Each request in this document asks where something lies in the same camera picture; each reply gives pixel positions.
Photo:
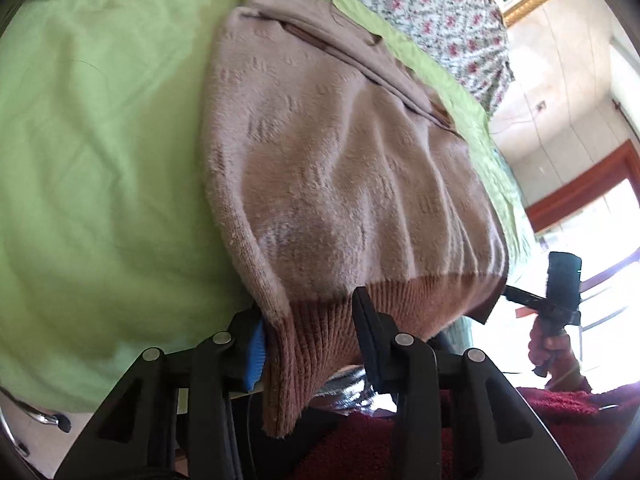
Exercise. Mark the beige knit sweater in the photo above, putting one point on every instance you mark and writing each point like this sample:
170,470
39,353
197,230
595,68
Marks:
345,170

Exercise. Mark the person's red fleece clothing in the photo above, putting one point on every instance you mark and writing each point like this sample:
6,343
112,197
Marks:
500,435

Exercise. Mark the green bed sheet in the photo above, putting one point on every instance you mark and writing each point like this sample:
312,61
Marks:
100,185

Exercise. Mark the brown wooden door frame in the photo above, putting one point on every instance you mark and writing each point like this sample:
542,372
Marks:
580,185

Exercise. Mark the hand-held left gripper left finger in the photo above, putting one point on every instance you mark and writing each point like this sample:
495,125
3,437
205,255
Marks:
254,356

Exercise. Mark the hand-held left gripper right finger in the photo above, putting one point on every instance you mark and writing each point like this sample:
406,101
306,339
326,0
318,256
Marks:
369,345

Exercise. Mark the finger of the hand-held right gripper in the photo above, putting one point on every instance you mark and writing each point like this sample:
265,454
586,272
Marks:
525,297

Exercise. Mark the floral quilt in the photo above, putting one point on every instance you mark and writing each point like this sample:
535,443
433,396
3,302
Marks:
430,15

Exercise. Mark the person's right hand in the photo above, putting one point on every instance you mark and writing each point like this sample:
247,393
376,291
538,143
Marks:
562,355

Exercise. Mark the chrome chair leg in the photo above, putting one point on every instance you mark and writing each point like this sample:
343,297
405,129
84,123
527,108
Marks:
37,410

